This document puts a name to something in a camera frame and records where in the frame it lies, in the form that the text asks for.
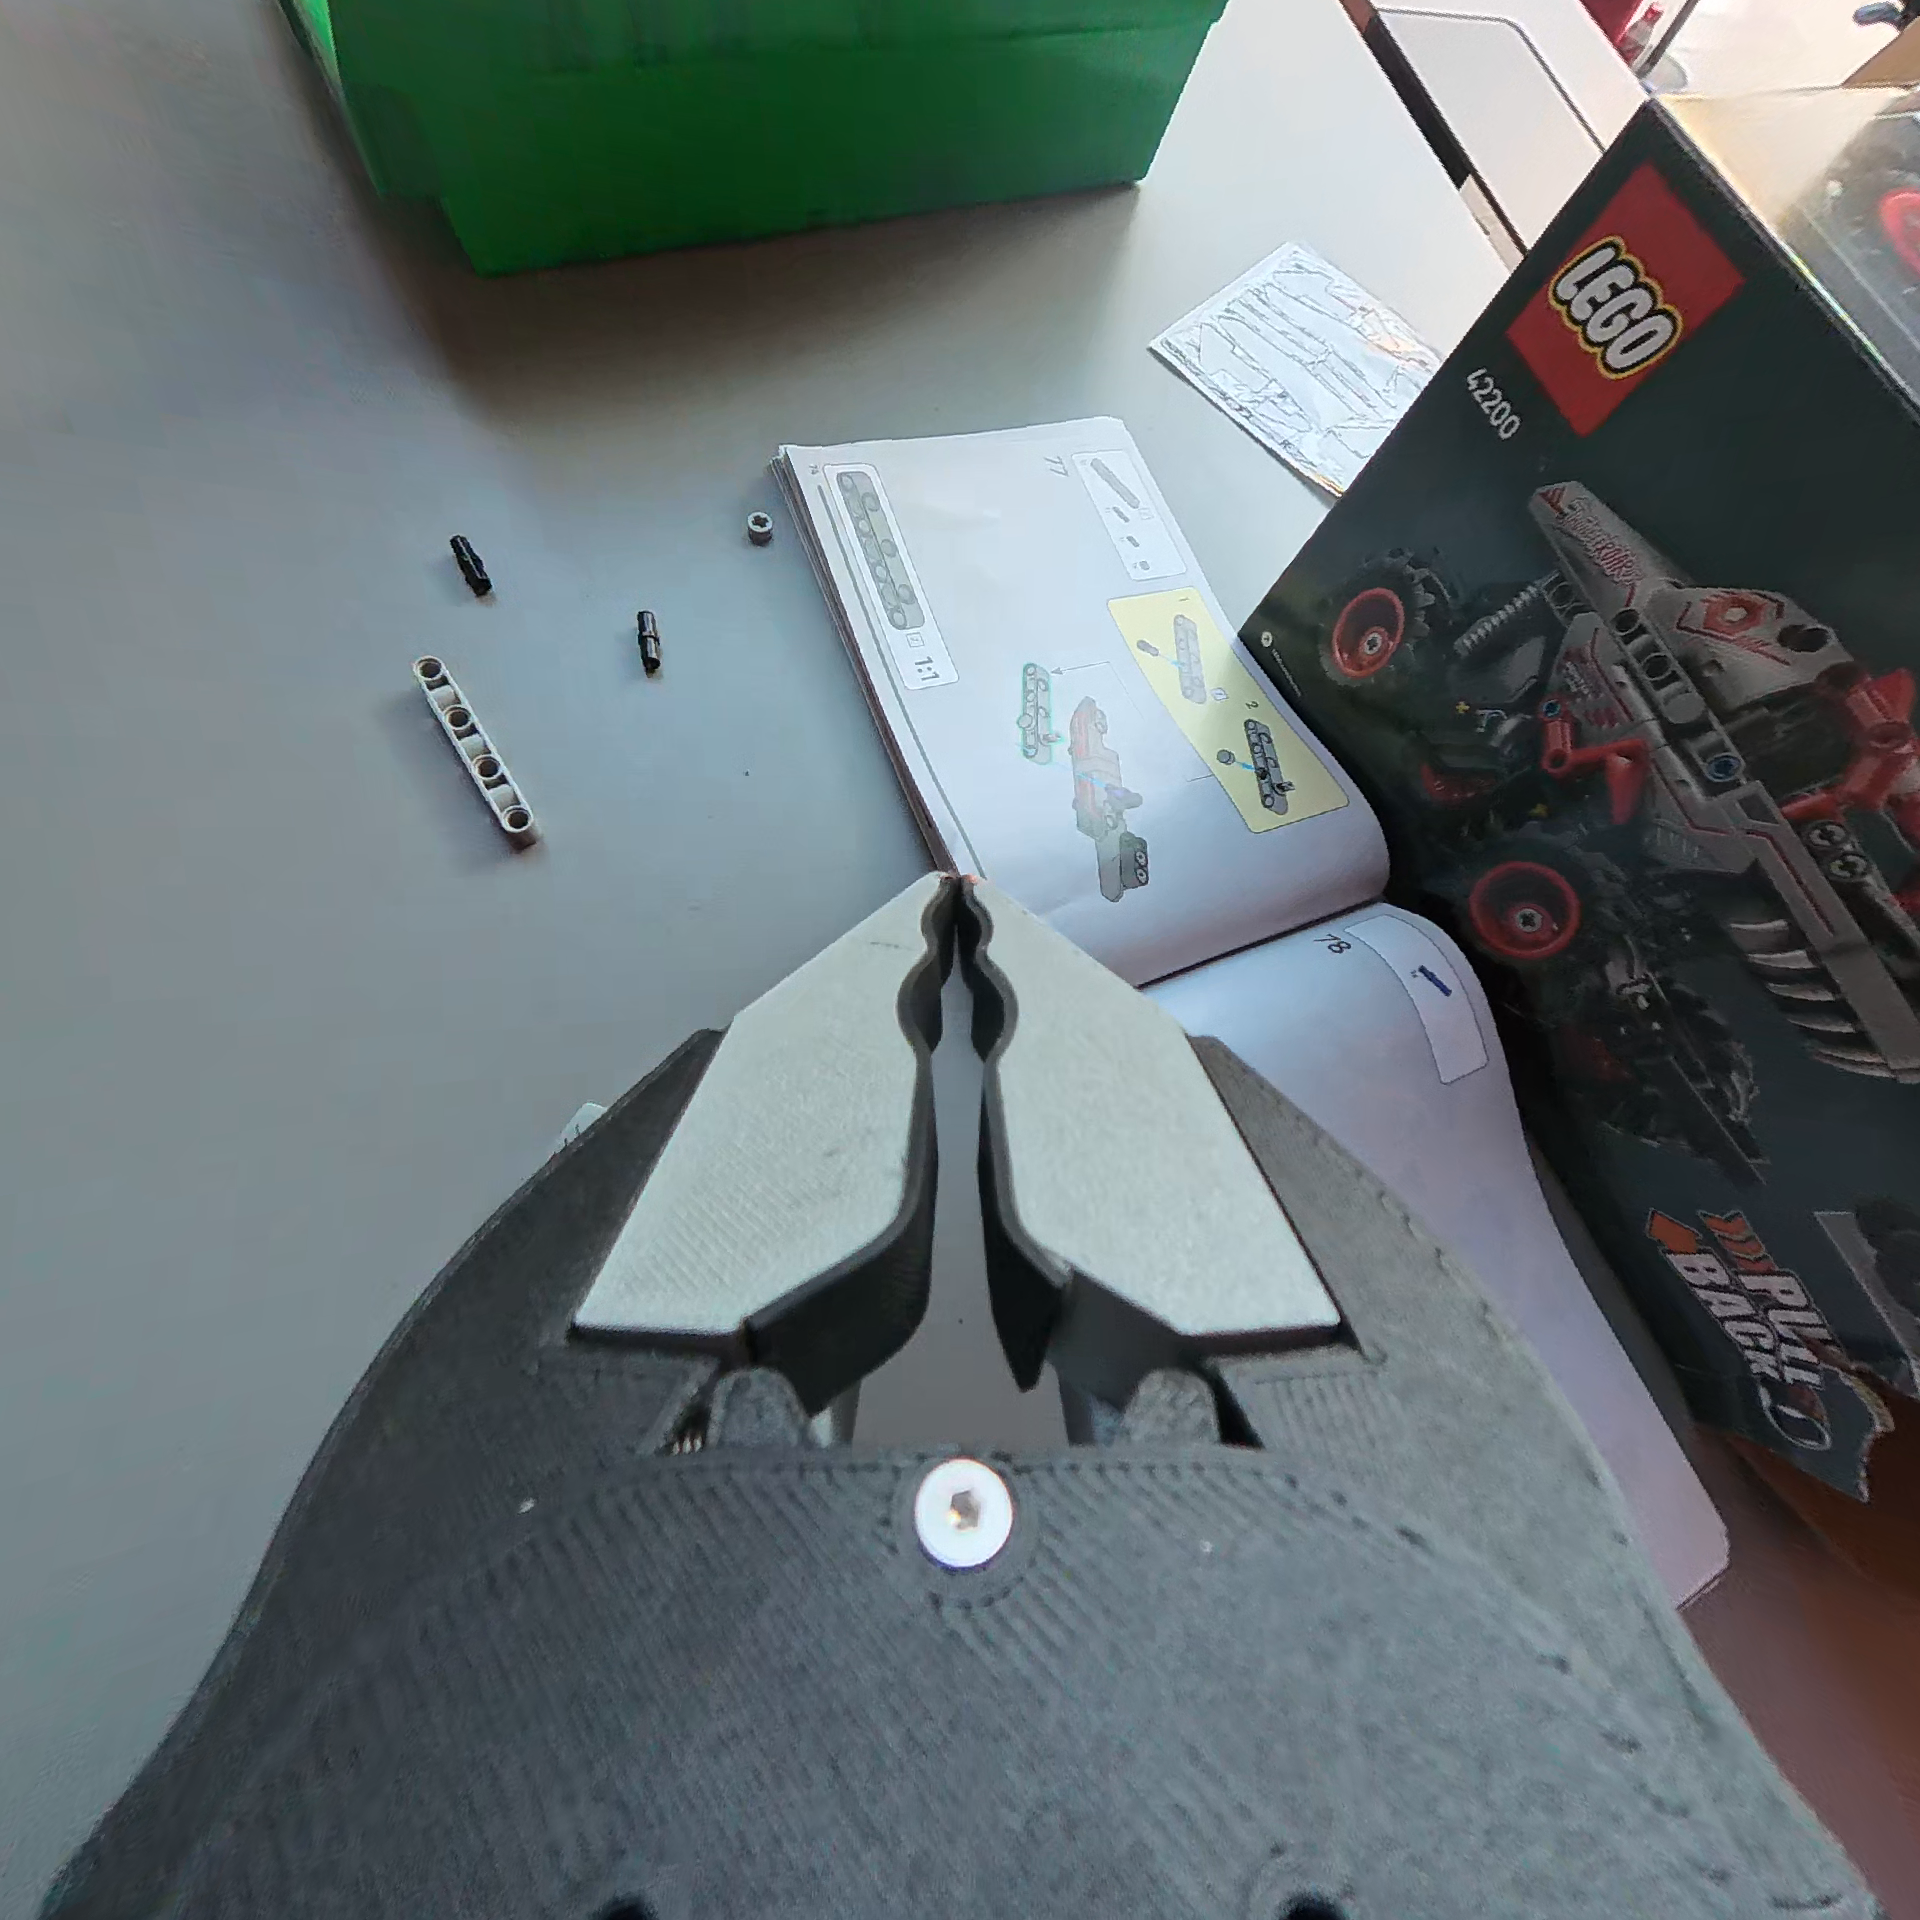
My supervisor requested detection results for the green plastic bin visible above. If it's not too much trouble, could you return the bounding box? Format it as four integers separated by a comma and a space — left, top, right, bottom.
276, 0, 1232, 279

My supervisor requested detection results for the sticker sheet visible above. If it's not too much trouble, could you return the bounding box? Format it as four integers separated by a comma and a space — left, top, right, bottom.
1150, 240, 1450, 495

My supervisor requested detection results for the lego set box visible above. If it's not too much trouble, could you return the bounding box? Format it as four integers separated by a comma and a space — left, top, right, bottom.
1237, 82, 1920, 1501

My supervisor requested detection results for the lego instruction booklet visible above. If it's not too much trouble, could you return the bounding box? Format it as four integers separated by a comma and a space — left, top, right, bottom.
772, 415, 1736, 1614

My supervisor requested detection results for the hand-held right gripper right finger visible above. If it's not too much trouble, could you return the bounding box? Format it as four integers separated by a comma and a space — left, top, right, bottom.
966, 884, 1344, 1413

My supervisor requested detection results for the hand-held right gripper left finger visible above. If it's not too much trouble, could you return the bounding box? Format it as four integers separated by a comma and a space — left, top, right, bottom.
570, 872, 981, 1419

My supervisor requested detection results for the straight grey lego beam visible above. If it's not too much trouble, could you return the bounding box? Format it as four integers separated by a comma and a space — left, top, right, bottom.
411, 652, 542, 855

